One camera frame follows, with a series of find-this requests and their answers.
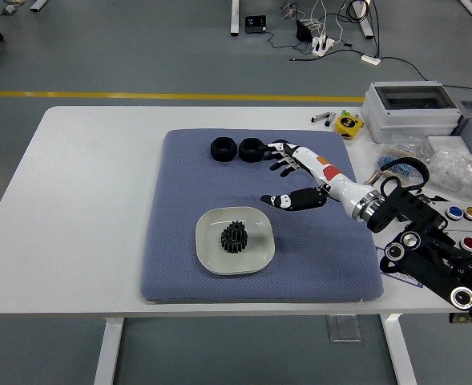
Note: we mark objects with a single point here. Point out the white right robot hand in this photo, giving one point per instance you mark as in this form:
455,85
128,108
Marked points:
332,176

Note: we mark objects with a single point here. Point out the white power strip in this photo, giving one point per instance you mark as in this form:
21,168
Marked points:
323,45

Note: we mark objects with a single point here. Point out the grey electrical enclosure box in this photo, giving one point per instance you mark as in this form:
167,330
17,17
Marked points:
408,120

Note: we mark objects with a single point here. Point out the large black gear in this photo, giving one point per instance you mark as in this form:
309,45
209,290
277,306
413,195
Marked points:
231,248

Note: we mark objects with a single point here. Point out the white desk leg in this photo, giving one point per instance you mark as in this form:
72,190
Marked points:
39,5
366,24
470,6
235,18

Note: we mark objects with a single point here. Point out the dark panel under table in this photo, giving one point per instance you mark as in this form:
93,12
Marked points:
462,318

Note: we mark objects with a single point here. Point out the clear bag of white parts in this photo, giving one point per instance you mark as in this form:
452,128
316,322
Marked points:
460,172

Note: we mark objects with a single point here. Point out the small black gear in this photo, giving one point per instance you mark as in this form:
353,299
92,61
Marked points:
236,229

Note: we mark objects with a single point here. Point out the yellow tape measure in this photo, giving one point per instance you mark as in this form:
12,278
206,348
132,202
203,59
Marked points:
348,126

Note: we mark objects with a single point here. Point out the purple-edged label card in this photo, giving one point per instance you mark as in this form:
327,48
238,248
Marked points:
398,276

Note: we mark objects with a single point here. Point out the flat white block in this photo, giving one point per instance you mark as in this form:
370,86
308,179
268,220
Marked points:
446,143

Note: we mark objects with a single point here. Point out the blue-grey quilted mat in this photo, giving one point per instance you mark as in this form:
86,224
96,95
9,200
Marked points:
179,224

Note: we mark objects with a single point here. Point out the black and white marker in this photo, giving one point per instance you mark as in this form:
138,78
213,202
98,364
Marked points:
330,118
319,118

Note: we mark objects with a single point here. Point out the white rectangular adapter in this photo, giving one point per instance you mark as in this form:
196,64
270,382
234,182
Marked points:
370,59

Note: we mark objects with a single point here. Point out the black handheld device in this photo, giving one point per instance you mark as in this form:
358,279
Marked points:
255,24

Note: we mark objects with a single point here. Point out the large black hex nut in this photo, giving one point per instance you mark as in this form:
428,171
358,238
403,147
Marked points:
223,151
251,152

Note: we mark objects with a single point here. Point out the clear plastic bracket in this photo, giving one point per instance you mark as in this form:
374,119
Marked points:
344,329

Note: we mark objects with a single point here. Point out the black power adapter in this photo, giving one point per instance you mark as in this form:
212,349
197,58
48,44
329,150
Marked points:
303,31

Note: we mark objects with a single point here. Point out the white table leg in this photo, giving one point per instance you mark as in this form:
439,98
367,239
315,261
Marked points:
400,353
108,353

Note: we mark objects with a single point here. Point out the white square plate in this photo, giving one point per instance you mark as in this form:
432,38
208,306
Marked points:
211,248

